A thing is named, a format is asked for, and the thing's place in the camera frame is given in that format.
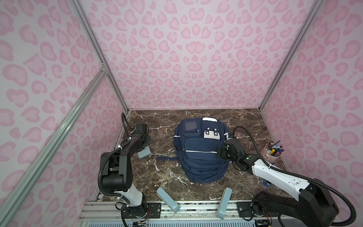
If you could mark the left teal stand block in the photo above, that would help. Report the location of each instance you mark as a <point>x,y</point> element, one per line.
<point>166,198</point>

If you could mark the navy blue student backpack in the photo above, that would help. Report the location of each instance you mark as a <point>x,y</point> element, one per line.
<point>196,141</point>

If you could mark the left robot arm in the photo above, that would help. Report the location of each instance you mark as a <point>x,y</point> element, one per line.
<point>115,177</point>

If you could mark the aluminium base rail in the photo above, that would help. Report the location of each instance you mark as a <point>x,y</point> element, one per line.
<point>190,214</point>

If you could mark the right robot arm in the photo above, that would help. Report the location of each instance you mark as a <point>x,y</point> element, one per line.
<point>310,199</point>

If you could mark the right teal stand block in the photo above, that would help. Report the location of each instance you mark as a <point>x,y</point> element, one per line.
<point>222,208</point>

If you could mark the grey pocket calculator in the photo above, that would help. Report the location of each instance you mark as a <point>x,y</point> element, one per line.
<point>144,153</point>

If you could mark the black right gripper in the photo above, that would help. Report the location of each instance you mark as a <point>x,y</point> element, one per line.
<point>223,150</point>

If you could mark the pink pen holder cup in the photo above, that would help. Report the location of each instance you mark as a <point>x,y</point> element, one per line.
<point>272,151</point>

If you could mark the teal stand block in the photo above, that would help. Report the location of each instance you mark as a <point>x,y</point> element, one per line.
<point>222,208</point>
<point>166,198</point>

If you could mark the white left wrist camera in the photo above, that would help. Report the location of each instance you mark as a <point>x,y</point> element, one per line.
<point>141,128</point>

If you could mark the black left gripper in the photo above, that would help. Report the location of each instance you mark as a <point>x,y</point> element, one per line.
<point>148,139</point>

